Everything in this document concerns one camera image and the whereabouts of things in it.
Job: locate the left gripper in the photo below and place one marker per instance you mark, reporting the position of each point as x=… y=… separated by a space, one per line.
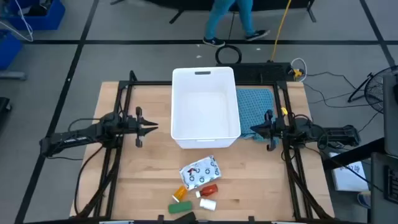
x=139 y=126

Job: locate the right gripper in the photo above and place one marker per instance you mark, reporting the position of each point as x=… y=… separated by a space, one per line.
x=270 y=130

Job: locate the white patterned pouch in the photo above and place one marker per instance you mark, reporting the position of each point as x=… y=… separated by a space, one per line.
x=200 y=173

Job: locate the orange block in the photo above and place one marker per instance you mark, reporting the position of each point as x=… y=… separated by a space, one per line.
x=180 y=193

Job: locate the red bottle white cap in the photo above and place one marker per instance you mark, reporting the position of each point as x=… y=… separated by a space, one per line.
x=209 y=190

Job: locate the green block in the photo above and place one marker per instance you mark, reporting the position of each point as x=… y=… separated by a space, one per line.
x=180 y=207

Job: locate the white pill bottle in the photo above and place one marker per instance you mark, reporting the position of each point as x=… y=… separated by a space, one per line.
x=208 y=204

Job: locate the black bandage roll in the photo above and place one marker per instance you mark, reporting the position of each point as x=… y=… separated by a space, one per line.
x=187 y=216

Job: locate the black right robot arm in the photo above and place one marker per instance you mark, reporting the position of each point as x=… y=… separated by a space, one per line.
x=335 y=133

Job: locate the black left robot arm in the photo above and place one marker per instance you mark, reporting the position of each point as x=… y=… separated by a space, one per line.
x=77 y=137

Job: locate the white plastic bin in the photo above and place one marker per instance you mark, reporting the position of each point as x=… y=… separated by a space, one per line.
x=203 y=112

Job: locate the blue bin with items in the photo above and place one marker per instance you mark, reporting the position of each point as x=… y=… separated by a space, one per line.
x=46 y=18

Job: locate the yellow tag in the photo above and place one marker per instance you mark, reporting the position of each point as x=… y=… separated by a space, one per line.
x=283 y=111

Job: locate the teal patterned cloth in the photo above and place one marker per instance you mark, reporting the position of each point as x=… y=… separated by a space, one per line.
x=252 y=102

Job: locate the black perforated box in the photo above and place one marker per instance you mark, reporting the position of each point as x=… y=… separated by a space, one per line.
x=261 y=72

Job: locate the yellow plug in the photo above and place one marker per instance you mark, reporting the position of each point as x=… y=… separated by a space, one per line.
x=297 y=73

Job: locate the black slanted bar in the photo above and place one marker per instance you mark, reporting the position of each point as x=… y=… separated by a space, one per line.
x=351 y=155

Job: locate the white printed paper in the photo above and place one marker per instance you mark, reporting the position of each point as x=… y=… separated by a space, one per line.
x=348 y=179

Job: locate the black stand legs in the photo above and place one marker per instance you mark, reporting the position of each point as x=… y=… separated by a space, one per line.
x=177 y=15

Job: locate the person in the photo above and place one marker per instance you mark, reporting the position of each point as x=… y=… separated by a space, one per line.
x=217 y=18

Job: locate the black floor fan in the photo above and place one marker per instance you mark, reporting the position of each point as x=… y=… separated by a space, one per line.
x=377 y=90

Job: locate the black metal table frame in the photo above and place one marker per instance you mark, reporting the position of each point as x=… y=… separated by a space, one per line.
x=122 y=93

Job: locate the black frame clamp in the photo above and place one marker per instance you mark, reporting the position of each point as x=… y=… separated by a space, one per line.
x=251 y=219
x=160 y=218

